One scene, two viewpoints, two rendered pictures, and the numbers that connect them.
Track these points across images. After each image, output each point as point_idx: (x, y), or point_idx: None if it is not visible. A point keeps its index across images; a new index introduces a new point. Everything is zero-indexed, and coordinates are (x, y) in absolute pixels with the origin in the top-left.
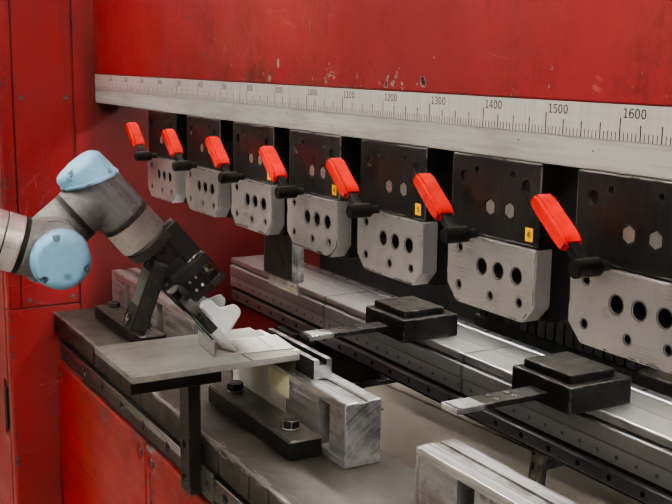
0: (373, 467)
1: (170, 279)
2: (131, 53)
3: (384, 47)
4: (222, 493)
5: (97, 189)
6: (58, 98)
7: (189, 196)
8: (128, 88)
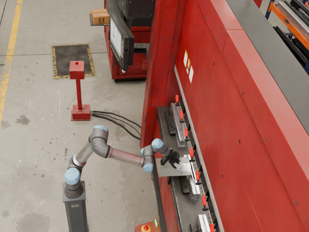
0: (196, 201)
1: (169, 159)
2: (180, 77)
3: (208, 165)
4: (172, 190)
5: (158, 148)
6: (165, 68)
7: (182, 124)
8: (179, 81)
